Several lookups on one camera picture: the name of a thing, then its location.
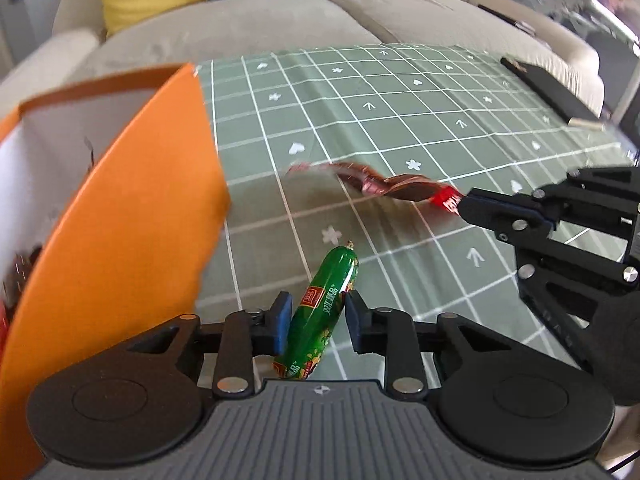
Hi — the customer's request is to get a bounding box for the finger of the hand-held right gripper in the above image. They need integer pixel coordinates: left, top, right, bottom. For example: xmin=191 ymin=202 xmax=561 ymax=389
xmin=469 ymin=164 xmax=640 ymax=223
xmin=461 ymin=203 xmax=640 ymax=292

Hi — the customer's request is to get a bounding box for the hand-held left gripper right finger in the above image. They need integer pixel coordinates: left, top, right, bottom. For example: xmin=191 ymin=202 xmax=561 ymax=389
xmin=345 ymin=291 xmax=512 ymax=397

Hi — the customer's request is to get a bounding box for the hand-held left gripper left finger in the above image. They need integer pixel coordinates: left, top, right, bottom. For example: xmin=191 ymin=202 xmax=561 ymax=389
xmin=125 ymin=291 xmax=294 ymax=397

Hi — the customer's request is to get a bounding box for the green sausage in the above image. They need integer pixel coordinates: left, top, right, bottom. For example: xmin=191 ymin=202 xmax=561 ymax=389
xmin=272 ymin=241 xmax=361 ymax=381

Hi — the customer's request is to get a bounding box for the dark red jerky packet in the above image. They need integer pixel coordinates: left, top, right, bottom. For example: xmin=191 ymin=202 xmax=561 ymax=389
xmin=286 ymin=161 xmax=466 ymax=216

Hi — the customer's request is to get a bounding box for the orange cardboard box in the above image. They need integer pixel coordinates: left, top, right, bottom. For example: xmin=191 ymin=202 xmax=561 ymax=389
xmin=0 ymin=62 xmax=234 ymax=480

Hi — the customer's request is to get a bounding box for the black notebook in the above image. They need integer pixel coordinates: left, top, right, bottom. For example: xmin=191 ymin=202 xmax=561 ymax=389
xmin=500 ymin=56 xmax=609 ymax=132

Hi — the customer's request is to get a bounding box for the green grid tablecloth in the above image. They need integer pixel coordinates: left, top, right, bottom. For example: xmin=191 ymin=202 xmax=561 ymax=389
xmin=192 ymin=44 xmax=640 ymax=382

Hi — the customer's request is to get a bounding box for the dark remote control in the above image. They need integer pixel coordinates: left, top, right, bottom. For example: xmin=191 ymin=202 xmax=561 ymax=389
xmin=477 ymin=4 xmax=539 ymax=34

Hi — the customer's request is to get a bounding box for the beige sofa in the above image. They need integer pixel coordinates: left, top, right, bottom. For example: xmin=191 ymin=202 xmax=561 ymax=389
xmin=0 ymin=0 xmax=607 ymax=117

